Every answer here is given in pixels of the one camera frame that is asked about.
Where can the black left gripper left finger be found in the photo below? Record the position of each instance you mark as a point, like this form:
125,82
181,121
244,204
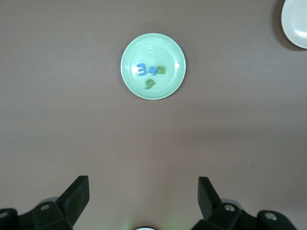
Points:
76,196

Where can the beige plate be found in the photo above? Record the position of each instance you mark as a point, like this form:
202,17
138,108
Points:
296,21

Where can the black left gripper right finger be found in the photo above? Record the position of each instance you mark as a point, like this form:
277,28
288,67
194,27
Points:
207,198

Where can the blue letter x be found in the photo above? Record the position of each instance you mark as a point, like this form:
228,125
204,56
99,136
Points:
153,71

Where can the brown table cover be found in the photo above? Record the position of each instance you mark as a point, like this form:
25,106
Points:
72,119

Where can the green letter q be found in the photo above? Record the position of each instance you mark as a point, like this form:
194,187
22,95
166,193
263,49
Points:
150,84

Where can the green letter u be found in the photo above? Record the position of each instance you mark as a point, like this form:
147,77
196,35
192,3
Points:
162,70

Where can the blue letter m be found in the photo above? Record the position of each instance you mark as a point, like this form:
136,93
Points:
141,69

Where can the green plate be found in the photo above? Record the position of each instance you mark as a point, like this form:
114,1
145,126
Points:
153,48

